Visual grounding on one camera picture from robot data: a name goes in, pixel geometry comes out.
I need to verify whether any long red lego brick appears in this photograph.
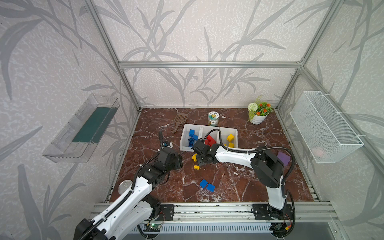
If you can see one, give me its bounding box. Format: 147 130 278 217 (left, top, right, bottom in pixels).
205 135 216 147

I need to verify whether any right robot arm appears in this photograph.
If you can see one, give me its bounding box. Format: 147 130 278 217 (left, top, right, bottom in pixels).
192 134 296 220

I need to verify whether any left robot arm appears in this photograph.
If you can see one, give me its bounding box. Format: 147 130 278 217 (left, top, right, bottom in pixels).
74 133 183 240

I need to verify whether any white left storage bin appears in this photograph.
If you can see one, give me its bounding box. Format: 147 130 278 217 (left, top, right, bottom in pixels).
180 124 202 152

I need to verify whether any white storage bin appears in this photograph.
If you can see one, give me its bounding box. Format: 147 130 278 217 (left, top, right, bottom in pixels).
217 127 238 148
198 126 220 147
180 124 202 152

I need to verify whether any white middle storage bin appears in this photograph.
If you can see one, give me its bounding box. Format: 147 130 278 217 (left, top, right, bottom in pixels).
198 126 220 147

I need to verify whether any white right storage bin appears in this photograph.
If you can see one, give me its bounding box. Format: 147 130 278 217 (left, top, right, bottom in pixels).
217 127 238 148

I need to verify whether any sunflower seed jar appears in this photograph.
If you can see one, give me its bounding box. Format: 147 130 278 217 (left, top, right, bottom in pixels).
208 111 220 127

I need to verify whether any brown slotted spatula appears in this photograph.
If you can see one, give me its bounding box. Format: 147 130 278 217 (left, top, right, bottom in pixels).
172 113 188 134

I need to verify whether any white flower pot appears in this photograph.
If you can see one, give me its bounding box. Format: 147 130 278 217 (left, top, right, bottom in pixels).
250 115 267 125

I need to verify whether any artificial flower plant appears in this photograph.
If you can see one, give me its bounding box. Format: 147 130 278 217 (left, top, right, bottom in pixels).
248 96 273 121

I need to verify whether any purple pink spatula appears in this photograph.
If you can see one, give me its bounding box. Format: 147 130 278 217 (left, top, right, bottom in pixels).
277 152 291 167

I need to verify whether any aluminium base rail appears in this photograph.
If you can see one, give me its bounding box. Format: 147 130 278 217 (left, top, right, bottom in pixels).
86 201 340 224

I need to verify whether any clear plastic wall shelf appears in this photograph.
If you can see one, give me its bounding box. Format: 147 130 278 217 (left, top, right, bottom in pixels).
43 94 120 163

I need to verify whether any white wire basket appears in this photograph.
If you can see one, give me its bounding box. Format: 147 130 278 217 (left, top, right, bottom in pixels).
290 91 364 164

